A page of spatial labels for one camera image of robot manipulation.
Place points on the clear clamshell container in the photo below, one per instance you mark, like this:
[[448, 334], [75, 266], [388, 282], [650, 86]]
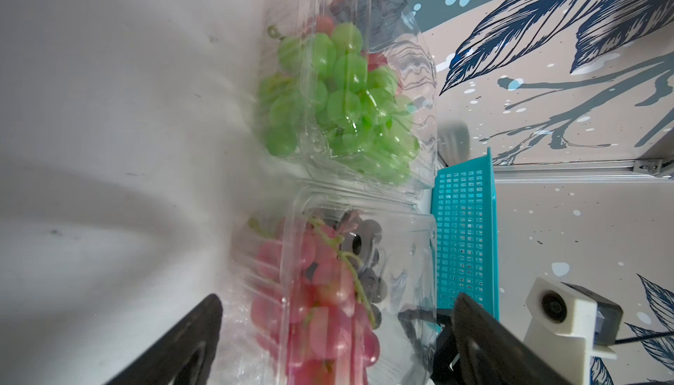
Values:
[[407, 263], [409, 57]]

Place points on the pink red grape bunch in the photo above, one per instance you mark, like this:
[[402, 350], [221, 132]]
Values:
[[308, 340]]

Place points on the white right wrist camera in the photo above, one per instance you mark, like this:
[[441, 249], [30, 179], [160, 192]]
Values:
[[571, 327]]

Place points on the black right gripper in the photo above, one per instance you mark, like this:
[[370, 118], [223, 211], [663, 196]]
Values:
[[445, 359]]

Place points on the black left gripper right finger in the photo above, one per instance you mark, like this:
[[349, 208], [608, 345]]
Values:
[[490, 354]]

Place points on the black grape bunch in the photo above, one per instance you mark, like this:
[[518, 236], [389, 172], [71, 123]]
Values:
[[345, 262]]

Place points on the teal plastic basket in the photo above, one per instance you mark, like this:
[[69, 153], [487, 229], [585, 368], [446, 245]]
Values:
[[464, 204]]

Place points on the green grape bunch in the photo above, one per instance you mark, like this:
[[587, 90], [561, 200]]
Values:
[[323, 86]]

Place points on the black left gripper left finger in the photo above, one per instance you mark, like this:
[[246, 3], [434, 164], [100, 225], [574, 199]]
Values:
[[184, 354]]

